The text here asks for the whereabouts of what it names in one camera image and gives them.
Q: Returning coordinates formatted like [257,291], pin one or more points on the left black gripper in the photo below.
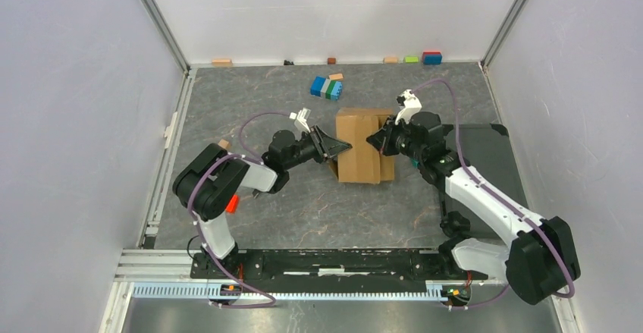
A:
[324,145]

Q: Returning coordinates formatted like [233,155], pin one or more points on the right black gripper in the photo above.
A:
[381,139]

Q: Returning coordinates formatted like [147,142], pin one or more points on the brown cardboard express box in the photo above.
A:
[362,164]

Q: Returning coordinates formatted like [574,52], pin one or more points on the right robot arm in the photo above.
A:
[537,258]

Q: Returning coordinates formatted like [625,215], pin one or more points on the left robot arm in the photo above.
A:
[207,186]

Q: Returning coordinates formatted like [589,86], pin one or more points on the blue green block stack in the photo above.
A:
[326,88]

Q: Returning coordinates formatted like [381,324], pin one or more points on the small tan cube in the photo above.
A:
[224,144]

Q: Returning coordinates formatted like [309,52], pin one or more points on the small red block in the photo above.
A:
[232,205]

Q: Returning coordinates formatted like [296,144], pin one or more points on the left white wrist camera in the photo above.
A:
[300,120]

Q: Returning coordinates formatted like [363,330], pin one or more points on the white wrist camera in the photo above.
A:
[409,105]
[300,120]

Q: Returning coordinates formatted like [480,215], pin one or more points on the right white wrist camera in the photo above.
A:
[409,105]

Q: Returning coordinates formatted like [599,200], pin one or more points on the tan block at wall right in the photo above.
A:
[390,60]

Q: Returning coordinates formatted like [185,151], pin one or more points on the tan block at wall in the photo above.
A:
[390,60]
[222,62]

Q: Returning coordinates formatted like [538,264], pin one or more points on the red blue block at wall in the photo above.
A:
[432,58]

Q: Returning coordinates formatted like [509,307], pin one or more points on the tan block at wall left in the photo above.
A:
[222,62]

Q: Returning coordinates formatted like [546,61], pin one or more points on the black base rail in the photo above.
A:
[397,270]

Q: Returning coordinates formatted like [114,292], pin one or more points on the white toothed cable duct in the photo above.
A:
[216,291]

